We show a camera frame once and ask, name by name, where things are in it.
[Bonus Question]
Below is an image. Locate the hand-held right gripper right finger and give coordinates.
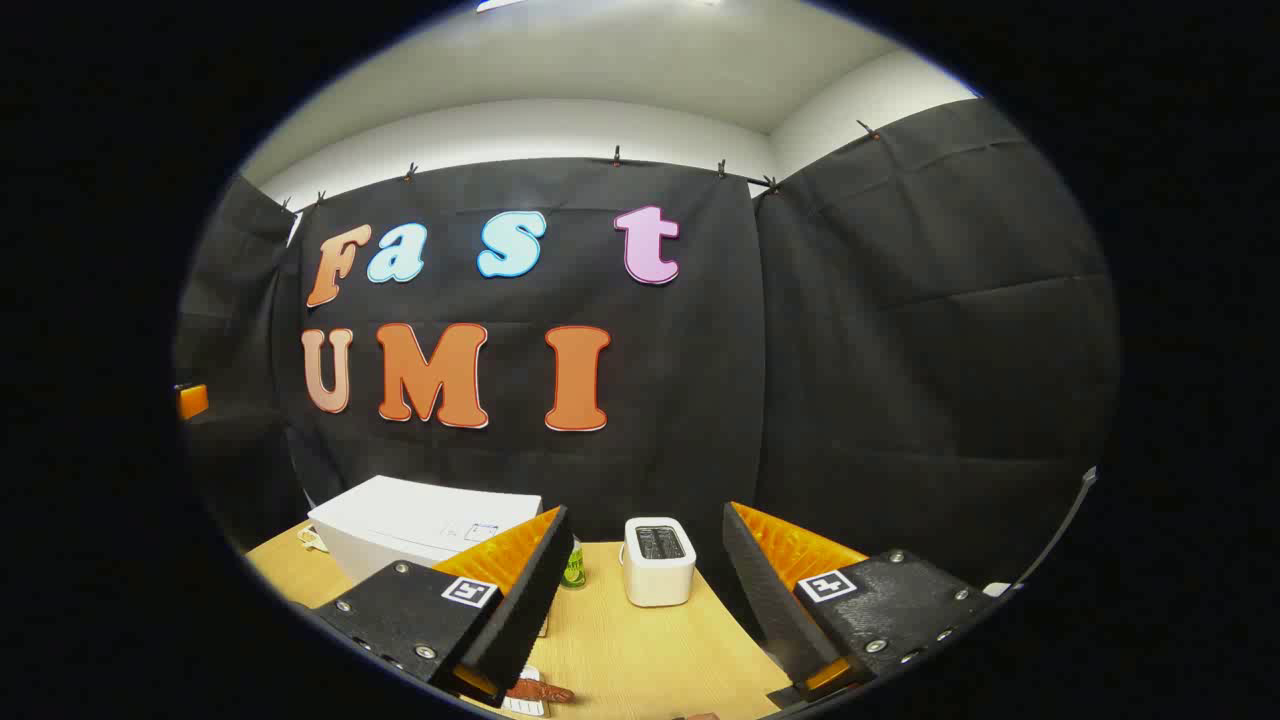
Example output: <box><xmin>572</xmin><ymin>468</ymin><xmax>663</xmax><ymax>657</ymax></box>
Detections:
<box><xmin>722</xmin><ymin>501</ymin><xmax>1016</xmax><ymax>706</ymax></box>

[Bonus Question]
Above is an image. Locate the thin metal pole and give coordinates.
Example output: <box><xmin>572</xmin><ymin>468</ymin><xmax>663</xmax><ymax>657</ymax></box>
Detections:
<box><xmin>1000</xmin><ymin>467</ymin><xmax>1099</xmax><ymax>596</ymax></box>

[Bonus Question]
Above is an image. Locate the brown meat piece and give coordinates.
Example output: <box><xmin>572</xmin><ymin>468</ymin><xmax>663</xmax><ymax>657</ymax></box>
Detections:
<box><xmin>505</xmin><ymin>678</ymin><xmax>576</xmax><ymax>704</ymax></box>

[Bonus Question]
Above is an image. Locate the white rectangular tray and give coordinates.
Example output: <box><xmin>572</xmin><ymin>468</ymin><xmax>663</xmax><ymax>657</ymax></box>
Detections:
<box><xmin>500</xmin><ymin>665</ymin><xmax>551</xmax><ymax>718</ymax></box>

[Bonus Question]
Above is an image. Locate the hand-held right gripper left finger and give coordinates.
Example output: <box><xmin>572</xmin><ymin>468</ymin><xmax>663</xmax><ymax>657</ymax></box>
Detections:
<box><xmin>310</xmin><ymin>505</ymin><xmax>576</xmax><ymax>706</ymax></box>

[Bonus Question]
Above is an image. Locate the white toaster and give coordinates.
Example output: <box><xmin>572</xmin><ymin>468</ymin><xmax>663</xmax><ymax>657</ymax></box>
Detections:
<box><xmin>620</xmin><ymin>517</ymin><xmax>698</xmax><ymax>608</ymax></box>

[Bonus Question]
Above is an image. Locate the row of small cloth clips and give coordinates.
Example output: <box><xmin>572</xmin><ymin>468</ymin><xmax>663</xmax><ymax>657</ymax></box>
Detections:
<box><xmin>280</xmin><ymin>120</ymin><xmax>881</xmax><ymax>211</ymax></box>

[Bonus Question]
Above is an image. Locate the white microwave oven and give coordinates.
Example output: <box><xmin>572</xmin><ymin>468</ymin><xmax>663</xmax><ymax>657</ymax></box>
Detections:
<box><xmin>308</xmin><ymin>475</ymin><xmax>544</xmax><ymax>586</ymax></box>

